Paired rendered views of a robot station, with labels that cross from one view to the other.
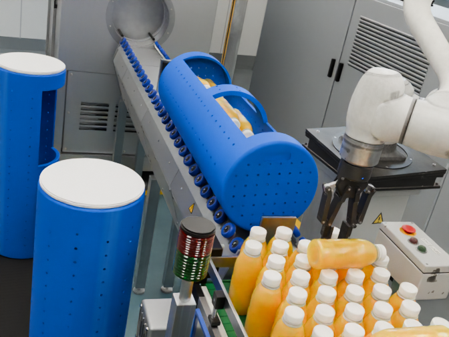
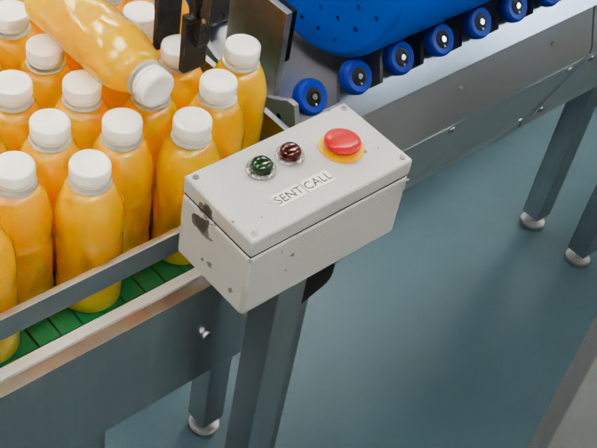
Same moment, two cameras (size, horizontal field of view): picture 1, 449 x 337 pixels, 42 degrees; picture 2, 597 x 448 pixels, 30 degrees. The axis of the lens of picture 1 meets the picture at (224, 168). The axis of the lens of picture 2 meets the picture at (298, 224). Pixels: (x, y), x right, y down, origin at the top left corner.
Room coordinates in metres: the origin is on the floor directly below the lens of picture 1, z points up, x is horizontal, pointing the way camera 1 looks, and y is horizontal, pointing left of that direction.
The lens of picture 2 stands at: (0.94, -1.20, 1.80)
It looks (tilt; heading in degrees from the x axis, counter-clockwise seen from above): 45 degrees down; 63
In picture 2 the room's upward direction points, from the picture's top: 12 degrees clockwise
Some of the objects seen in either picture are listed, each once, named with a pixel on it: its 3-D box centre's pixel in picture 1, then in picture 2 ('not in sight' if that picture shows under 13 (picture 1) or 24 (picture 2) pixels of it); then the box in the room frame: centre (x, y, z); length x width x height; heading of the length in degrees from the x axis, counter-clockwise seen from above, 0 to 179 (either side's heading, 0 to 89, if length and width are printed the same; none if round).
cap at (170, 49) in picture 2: not in sight; (179, 51); (1.23, -0.29, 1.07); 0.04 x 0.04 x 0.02
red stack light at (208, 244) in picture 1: (196, 239); not in sight; (0.88, 0.02, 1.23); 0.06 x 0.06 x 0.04
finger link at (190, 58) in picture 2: (343, 235); (194, 40); (1.24, -0.31, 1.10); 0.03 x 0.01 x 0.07; 22
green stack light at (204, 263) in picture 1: (192, 260); not in sight; (0.88, 0.02, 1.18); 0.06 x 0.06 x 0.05
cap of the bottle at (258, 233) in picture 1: (258, 233); not in sight; (1.22, -0.11, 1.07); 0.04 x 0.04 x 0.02
